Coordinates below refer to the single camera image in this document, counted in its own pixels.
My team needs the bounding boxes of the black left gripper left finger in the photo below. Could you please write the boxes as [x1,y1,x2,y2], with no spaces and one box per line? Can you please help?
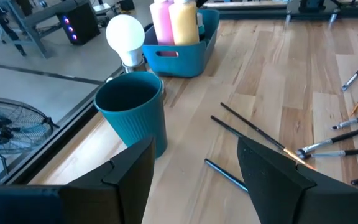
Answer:
[58,136,157,224]

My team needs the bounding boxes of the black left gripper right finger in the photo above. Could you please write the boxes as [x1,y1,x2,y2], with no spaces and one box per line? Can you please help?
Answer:
[236,136,358,224]

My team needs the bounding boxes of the large pink paint bottle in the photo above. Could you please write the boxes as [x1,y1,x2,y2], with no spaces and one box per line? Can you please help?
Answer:
[149,0,178,58]

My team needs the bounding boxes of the large yellow paint bottle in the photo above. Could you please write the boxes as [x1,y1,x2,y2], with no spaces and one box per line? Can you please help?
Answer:
[168,0,200,46]

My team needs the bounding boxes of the scattered paint brushes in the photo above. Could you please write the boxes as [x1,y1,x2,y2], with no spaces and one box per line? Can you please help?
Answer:
[219,101,318,171]

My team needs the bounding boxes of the teal ribbed plastic cup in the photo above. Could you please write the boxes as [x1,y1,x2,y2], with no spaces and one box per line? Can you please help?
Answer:
[93,71,169,159]

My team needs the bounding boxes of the black paintbrush white bristles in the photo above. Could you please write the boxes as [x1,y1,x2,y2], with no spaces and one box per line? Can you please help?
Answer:
[210,114,245,139]

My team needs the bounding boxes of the teal plastic storage bin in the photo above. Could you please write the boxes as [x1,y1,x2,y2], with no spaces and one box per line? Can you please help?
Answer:
[141,8,221,78]

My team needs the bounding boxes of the black computer tower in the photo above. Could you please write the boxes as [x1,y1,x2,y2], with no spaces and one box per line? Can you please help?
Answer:
[56,2,101,46]

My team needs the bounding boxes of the grey metal workbench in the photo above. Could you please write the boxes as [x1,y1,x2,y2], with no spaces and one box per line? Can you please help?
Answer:
[0,0,83,60]

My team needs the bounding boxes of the white flat box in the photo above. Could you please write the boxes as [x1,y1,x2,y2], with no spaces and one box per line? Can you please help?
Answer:
[92,2,111,13]

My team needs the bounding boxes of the small black box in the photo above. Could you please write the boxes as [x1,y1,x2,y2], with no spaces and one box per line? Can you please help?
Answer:
[119,0,135,12]

